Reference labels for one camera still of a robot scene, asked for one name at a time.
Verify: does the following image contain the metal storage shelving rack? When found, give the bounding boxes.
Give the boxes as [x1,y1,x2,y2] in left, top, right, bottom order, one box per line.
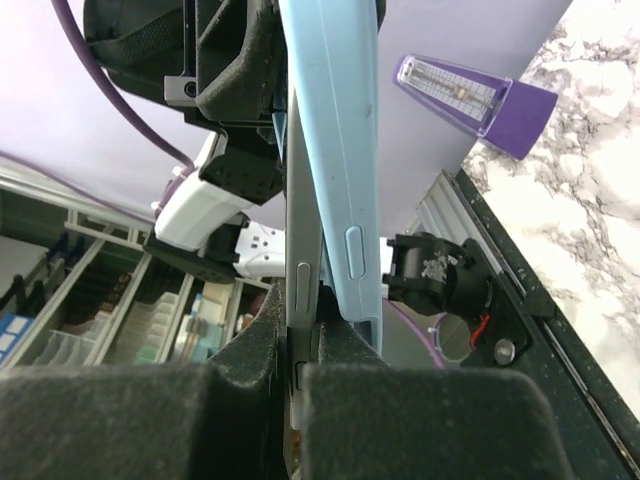
[1,161,269,369]

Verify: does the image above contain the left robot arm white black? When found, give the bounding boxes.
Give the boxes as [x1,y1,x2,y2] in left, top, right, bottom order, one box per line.
[83,1,286,283]

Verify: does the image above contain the purple plastic card holder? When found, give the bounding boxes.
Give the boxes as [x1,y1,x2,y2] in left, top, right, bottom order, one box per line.
[394,54,558,160]

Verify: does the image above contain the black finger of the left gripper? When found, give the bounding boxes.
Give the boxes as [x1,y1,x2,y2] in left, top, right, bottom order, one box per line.
[195,1,284,123]

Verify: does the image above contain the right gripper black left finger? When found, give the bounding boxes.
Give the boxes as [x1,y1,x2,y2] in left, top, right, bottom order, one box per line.
[1,284,288,479]

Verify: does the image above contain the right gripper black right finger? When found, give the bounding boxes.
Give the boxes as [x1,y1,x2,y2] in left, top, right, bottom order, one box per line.
[301,294,573,479]

